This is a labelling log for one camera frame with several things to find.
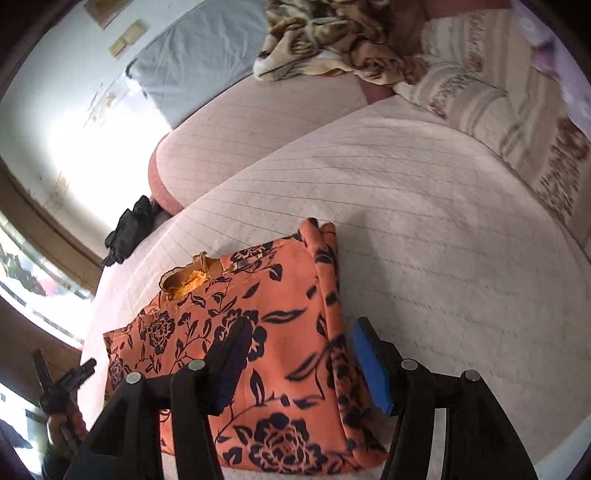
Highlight orange floral pants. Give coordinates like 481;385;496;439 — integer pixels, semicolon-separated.
102;218;389;474

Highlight beige brown floral blanket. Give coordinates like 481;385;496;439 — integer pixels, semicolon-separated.
252;0;428;88

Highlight striped floral quilt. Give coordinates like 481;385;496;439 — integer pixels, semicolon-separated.
392;7;591;232

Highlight person's left hand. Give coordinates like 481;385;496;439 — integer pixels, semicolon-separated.
45;406;89;455

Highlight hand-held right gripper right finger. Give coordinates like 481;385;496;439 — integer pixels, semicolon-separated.
352;316;539;480

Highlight wooden door with patterned glass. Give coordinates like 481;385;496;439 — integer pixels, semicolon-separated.
0;157;105;416

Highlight beige wall plate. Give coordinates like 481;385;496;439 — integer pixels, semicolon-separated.
82;0;126;29
109;19;147;58

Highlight black cloth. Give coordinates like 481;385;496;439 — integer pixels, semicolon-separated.
100;195;163;267

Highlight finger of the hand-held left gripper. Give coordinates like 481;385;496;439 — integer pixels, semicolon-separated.
59;358;98;394

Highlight pink quilted mattress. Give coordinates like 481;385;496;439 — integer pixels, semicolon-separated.
148;73;399;217
79;98;591;480

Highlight grey pillow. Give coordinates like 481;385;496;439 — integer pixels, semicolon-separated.
126;0;271;130

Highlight faded floral wall sticker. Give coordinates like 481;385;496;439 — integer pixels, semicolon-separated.
82;76;139;132

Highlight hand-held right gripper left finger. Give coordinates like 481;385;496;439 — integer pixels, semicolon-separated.
65;316;254;480

